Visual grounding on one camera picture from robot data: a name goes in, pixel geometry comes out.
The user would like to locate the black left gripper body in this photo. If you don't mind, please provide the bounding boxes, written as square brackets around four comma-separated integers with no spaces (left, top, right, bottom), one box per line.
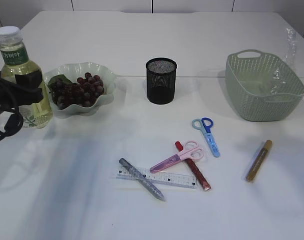
[0,77,22,115]

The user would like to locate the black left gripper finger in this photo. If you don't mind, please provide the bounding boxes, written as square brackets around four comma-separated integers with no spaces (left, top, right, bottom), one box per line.
[16,88,43,106]
[15,70,42,88]

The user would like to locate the green tea bottle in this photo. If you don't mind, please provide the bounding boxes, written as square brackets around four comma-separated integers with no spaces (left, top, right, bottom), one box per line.
[0,26,53,129]

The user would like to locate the purple grape bunch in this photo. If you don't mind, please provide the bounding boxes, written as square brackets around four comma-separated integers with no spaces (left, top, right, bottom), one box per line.
[47,72,105,110]

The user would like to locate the clear plastic sheet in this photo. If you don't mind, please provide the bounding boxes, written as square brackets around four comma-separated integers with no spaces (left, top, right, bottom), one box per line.
[270,27,297,95]

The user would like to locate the black mesh pen holder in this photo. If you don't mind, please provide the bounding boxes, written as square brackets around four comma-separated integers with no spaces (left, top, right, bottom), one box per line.
[146,57,177,105]

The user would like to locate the grey glitter pen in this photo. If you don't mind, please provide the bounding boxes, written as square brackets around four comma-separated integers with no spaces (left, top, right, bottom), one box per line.
[119,158,166,202]

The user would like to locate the clear plastic ruler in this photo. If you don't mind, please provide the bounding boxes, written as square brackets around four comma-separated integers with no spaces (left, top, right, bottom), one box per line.
[116,166,197,189]

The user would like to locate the red glitter pen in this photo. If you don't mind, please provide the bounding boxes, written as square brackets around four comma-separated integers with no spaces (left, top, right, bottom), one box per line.
[175,141,211,191]

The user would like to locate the green woven plastic basket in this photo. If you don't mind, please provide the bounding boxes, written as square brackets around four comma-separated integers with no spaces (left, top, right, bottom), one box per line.
[225,49,304,122]

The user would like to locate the gold glitter pen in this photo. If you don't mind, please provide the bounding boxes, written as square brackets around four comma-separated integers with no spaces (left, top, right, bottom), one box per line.
[245,140,273,182]

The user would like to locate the pink scissors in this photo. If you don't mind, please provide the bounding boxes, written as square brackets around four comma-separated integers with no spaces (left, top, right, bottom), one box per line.
[150,140,205,173]

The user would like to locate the blue scissors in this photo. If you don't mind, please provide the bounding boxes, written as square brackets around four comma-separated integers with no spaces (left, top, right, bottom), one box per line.
[192,117,220,158]

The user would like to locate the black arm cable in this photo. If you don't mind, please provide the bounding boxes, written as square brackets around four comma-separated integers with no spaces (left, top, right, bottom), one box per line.
[0,72,24,146]

